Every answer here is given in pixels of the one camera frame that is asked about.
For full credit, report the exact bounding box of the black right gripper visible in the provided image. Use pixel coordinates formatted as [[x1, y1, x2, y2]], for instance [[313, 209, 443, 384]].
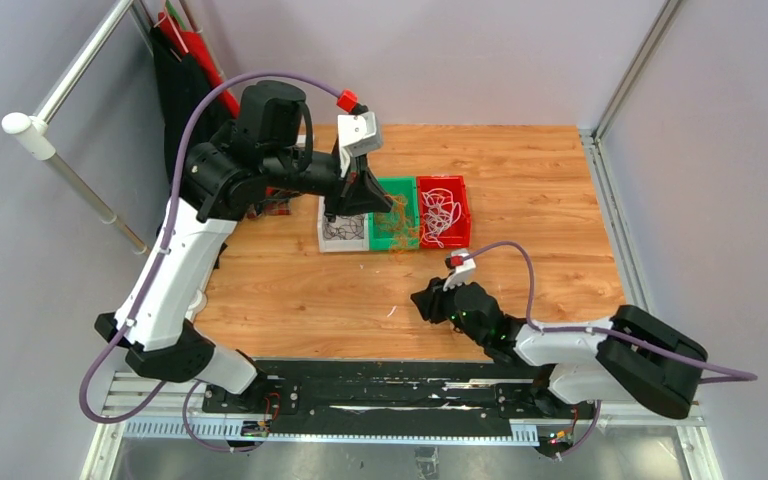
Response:
[[411, 272, 487, 346]]

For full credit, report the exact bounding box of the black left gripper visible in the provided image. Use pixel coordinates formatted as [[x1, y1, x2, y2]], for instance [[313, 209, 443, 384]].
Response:
[[265, 145, 394, 222]]

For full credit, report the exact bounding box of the black cable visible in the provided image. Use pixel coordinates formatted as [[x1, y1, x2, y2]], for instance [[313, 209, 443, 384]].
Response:
[[321, 215, 367, 243]]

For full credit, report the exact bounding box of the white cable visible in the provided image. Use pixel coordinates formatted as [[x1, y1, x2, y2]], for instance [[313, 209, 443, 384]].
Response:
[[420, 187, 465, 248]]

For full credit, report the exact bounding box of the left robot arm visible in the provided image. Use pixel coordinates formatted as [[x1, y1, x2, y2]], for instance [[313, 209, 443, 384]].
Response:
[[95, 80, 393, 413]]

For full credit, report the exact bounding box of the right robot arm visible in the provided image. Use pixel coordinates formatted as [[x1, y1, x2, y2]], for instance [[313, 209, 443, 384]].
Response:
[[410, 277, 708, 419]]

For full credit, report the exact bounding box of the white plastic bin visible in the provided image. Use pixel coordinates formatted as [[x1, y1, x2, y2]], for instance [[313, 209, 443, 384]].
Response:
[[317, 197, 370, 254]]

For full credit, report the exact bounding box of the green plastic bin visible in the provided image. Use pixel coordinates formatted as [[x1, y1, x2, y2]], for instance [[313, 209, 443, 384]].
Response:
[[368, 177, 420, 252]]

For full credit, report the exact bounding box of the red plastic bin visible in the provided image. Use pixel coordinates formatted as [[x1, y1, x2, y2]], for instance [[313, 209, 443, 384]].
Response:
[[416, 175, 472, 249]]

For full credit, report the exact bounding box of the plaid red blue cloth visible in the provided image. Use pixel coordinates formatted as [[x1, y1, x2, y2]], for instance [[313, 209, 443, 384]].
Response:
[[245, 188, 300, 220]]

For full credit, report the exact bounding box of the black garment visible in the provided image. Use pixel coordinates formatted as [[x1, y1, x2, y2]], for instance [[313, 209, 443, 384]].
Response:
[[150, 27, 232, 183]]

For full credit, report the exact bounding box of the red garment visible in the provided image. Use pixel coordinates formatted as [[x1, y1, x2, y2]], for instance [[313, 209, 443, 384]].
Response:
[[150, 10, 222, 120]]

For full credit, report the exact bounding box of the silver clothes rack pole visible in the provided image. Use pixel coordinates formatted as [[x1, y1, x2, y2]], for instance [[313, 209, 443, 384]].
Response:
[[0, 0, 153, 256]]

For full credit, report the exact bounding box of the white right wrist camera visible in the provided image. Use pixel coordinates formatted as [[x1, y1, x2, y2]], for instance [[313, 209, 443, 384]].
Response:
[[443, 249, 476, 291]]

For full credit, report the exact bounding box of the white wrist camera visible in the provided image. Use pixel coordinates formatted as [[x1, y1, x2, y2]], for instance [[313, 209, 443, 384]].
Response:
[[443, 249, 476, 291], [337, 111, 383, 178]]

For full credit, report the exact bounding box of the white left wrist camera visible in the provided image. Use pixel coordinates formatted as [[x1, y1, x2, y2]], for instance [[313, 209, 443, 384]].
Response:
[[337, 111, 383, 178]]

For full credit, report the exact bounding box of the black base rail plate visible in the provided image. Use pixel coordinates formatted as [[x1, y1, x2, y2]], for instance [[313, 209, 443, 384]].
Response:
[[195, 360, 595, 440]]

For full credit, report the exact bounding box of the aluminium frame rail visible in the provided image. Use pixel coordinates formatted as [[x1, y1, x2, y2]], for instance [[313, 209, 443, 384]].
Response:
[[579, 0, 684, 311]]

